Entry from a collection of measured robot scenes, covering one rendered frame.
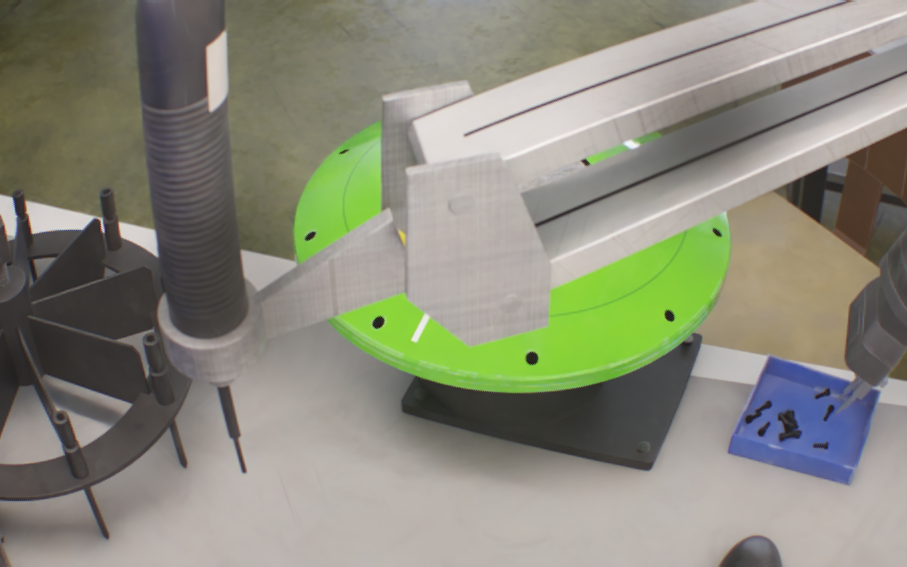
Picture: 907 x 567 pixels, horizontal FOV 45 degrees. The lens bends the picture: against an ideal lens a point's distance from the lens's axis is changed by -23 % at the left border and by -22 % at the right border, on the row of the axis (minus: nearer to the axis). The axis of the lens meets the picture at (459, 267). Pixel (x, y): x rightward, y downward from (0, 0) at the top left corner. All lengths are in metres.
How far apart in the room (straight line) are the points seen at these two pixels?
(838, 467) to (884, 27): 0.52
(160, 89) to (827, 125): 0.29
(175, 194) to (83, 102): 2.78
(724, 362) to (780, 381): 0.06
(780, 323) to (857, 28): 1.05
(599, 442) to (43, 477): 0.44
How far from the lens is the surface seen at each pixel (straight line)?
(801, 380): 1.06
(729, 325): 1.55
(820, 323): 1.58
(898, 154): 1.67
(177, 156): 0.48
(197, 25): 0.45
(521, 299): 0.54
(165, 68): 0.46
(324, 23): 3.36
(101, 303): 1.01
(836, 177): 2.46
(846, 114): 0.57
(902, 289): 0.86
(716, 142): 0.57
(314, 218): 0.95
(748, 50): 0.53
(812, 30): 0.54
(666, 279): 0.89
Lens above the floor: 1.66
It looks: 40 degrees down
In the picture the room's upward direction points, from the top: 1 degrees counter-clockwise
